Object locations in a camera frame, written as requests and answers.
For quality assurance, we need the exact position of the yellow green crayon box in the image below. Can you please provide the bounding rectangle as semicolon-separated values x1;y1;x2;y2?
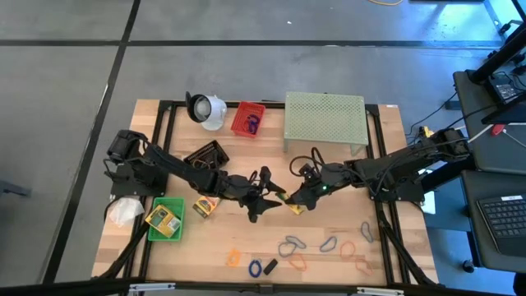
144;204;182;238
191;195;221;220
278;192;306;216

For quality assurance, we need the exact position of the black power brick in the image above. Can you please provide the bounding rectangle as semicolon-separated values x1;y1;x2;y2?
488;80;521;104

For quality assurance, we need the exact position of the black side desk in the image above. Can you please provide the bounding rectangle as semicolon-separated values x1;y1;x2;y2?
452;68;526;173

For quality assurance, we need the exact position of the black plastic basket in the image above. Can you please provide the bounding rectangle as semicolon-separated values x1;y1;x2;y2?
182;139;230;170

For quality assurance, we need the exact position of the white paper sheet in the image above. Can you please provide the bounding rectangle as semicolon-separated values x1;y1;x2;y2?
421;191;436;215

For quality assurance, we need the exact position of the red plastic basket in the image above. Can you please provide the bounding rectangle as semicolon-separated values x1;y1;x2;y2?
230;100;267;139

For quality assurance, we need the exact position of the black keyboard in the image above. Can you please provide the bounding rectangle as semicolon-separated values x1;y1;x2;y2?
476;193;526;258

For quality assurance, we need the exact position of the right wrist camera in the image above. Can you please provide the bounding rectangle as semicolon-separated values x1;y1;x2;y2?
298;163;317;180

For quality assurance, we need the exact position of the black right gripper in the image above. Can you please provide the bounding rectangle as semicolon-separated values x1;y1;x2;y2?
285;164;354;211

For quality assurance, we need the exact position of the black aluminium table frame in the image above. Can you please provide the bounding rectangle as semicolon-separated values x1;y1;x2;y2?
92;99;439;296

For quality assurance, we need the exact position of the silver aluminium post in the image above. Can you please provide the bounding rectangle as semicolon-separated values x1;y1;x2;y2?
355;286;406;296
128;282;177;293

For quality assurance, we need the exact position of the green plastic basket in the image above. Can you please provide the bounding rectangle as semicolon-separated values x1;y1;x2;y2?
146;197;187;243

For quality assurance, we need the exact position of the white plastic bag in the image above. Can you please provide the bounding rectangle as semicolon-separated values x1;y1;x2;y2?
107;197;145;229

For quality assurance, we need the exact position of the black monitor stand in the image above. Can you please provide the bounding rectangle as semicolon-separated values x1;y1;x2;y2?
468;20;526;83

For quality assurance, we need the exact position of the yellow orange coil keychain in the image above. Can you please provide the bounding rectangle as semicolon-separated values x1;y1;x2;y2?
225;248;242;267

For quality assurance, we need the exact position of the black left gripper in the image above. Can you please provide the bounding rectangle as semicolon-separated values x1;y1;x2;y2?
226;165;288;223

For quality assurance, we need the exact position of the grey floor object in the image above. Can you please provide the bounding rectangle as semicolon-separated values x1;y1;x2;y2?
0;178;33;198

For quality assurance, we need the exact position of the black wide rubber band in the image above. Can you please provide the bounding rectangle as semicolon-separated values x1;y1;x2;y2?
262;257;279;276

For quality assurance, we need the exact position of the dark grey desk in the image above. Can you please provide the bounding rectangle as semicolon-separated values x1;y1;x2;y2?
459;169;526;275

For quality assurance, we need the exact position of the green perforated metal shelf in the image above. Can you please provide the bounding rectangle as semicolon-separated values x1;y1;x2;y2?
283;90;370;157

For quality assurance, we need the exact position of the blue rubber band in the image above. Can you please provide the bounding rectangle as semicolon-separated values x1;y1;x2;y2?
277;241;298;258
285;234;307;250
319;235;339;253
360;220;374;243

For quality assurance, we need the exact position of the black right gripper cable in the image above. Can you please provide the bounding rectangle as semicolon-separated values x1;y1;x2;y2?
289;146;325;178

